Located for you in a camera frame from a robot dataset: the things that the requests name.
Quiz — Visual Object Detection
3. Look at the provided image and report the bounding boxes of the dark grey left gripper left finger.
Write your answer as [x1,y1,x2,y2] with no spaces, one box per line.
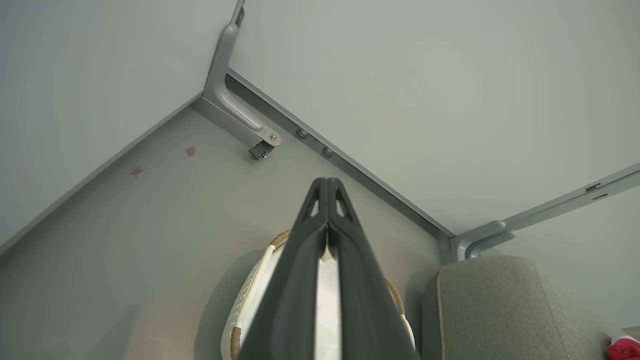
[239,177,329,360]

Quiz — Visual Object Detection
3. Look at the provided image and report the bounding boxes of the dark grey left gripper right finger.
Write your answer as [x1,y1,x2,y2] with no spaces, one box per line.
[327,178,419,360]

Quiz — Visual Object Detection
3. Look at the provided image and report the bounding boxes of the red cloth item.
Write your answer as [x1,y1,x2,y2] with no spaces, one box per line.
[605,336,640,360]

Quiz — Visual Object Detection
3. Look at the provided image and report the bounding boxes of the grey upholstered seat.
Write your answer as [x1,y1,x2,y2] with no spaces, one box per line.
[421,255,622,360]

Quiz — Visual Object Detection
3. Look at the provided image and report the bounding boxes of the small black caster wheel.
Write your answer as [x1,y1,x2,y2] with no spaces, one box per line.
[248,140,275,161]

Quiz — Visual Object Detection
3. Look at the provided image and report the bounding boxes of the grey panel base rail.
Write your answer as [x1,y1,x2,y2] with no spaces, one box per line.
[225,69,457,253]

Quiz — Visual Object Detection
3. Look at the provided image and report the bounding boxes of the grey metal foot bracket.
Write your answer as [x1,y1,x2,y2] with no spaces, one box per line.
[202,23,282,149]
[451,220,517,263]

